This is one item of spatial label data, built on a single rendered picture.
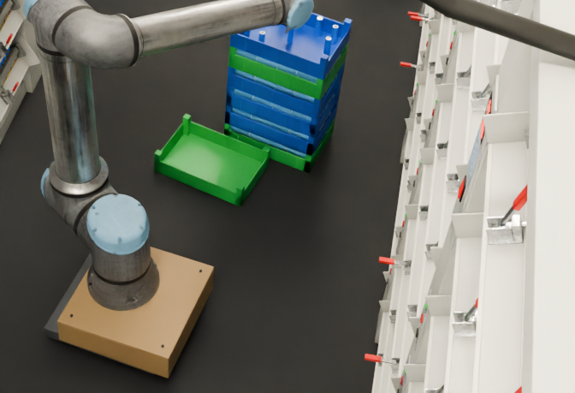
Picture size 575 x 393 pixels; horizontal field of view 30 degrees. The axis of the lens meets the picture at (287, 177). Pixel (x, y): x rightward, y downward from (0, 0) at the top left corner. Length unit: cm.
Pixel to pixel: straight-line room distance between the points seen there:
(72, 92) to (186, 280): 66
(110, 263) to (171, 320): 24
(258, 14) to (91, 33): 45
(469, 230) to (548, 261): 58
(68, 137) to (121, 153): 80
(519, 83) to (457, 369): 37
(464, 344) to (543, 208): 47
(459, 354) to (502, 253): 20
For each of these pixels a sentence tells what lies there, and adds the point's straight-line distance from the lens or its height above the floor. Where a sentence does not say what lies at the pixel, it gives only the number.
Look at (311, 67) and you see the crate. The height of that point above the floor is 43.
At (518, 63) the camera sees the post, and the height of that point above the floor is 165.
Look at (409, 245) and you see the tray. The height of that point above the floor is 54.
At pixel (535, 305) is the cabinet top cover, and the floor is 177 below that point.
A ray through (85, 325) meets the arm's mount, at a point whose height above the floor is 15.
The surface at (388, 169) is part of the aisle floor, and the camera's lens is 344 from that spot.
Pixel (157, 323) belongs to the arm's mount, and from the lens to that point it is 281.
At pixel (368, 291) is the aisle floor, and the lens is 312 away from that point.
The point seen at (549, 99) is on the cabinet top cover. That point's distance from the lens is 111.
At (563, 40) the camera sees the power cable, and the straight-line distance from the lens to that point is 113.
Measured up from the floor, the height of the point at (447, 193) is 113.
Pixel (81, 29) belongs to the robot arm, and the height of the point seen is 99.
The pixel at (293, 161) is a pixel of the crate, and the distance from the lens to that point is 337.
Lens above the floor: 249
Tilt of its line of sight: 48 degrees down
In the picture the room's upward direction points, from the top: 8 degrees clockwise
